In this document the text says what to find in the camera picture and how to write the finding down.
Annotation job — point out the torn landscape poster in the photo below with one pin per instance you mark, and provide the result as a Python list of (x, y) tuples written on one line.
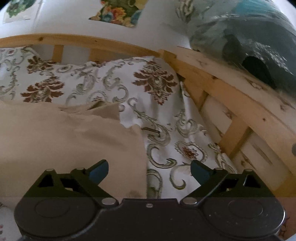
[(115, 14)]

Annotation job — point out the wooden bed frame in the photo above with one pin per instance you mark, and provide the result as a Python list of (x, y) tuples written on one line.
[(208, 76)]

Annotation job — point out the beige hooded jacket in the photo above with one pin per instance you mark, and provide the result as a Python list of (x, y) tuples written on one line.
[(57, 143)]

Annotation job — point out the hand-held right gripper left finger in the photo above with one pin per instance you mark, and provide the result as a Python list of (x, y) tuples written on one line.
[(99, 172)]

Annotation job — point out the floral white bedspread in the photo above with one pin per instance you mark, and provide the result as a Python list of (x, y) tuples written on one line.
[(161, 104)]

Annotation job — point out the blond cartoon character poster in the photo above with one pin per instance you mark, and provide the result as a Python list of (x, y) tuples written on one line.
[(18, 9)]

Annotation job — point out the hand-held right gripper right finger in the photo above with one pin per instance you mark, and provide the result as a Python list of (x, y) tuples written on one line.
[(200, 173)]

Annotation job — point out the clear plastic bag of clothes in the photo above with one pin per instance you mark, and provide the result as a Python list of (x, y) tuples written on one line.
[(242, 34)]

